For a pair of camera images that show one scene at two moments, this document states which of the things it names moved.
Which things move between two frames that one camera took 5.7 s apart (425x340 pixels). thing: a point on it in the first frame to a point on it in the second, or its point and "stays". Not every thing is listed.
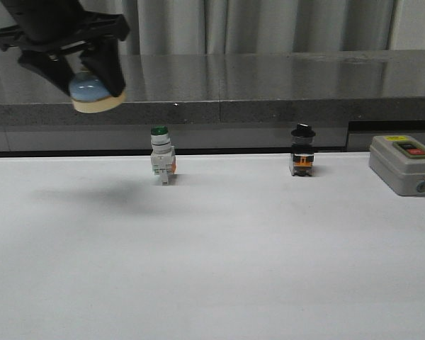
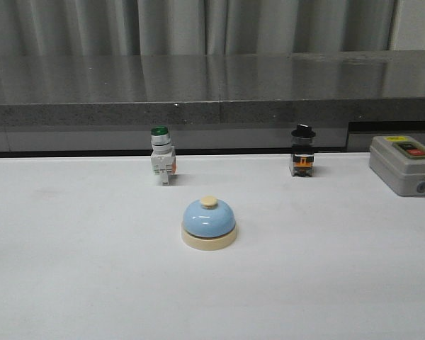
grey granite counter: (218, 103) stays
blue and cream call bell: (89, 95) to (208, 224)
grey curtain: (159, 27) stays
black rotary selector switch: (302, 158) stays
